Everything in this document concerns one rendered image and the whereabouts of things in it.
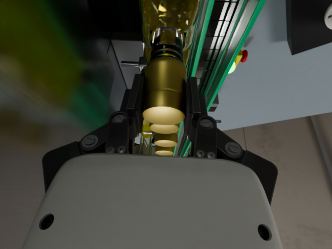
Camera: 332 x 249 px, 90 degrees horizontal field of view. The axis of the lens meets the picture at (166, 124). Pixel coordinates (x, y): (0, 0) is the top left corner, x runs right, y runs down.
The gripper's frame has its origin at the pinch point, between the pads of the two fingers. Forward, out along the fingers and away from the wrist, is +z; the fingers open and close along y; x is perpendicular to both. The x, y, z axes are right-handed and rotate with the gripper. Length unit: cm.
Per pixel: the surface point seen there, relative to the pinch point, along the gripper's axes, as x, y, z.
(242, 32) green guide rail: -3.3, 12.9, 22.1
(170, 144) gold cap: -11.1, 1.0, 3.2
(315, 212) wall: -204, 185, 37
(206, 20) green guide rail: -1.3, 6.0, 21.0
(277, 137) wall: -191, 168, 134
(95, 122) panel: -12.9, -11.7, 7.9
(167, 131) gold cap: -6.1, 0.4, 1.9
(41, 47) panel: 1.2, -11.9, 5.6
